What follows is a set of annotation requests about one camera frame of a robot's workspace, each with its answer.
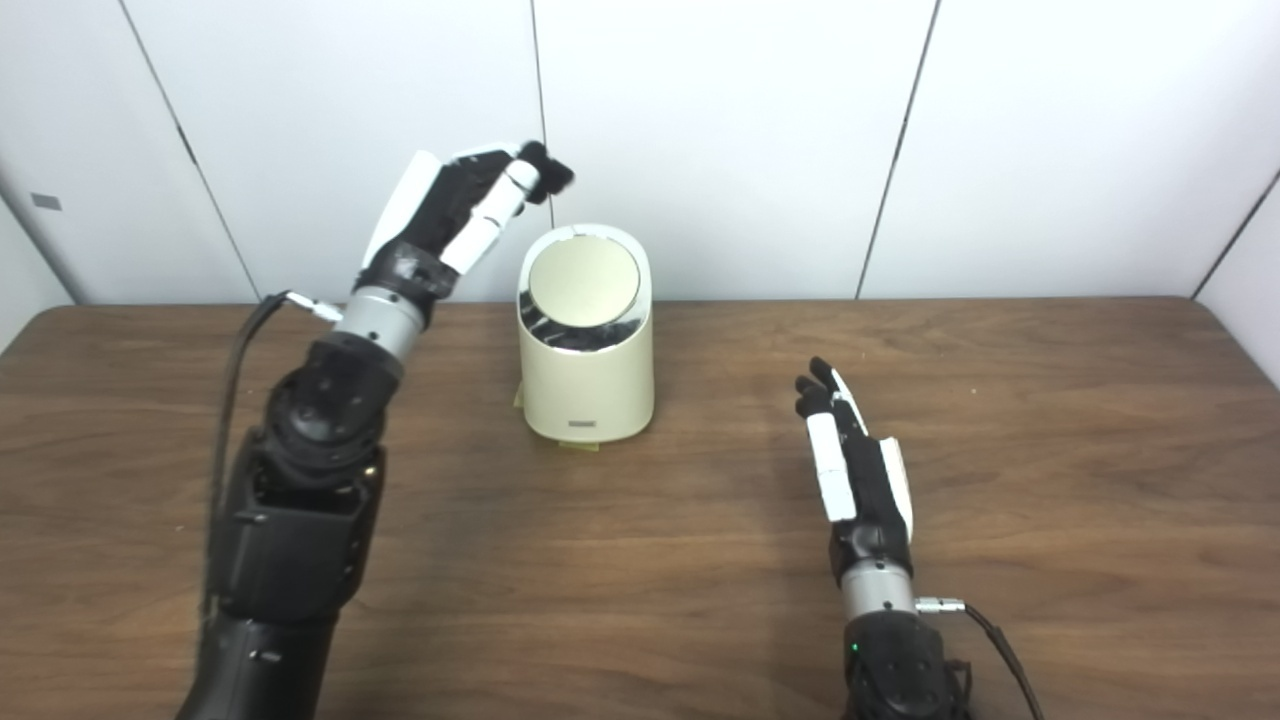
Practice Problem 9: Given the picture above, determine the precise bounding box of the cream round bin lid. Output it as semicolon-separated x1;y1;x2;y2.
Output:
528;236;641;328

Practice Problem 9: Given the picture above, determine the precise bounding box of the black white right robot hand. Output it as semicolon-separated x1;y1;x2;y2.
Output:
795;357;915;581

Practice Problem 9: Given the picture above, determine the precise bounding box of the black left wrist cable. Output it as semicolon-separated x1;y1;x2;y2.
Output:
203;290;346;561

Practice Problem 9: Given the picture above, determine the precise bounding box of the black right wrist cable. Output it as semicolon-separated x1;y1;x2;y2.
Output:
915;597;1046;720

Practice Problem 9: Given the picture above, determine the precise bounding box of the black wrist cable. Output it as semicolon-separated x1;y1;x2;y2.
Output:
915;597;1046;720
203;290;346;561

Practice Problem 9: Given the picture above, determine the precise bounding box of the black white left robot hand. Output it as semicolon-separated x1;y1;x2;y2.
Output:
357;141;576;311

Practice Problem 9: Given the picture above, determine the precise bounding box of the cream-colored bin body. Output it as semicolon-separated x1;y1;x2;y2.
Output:
516;224;656;444

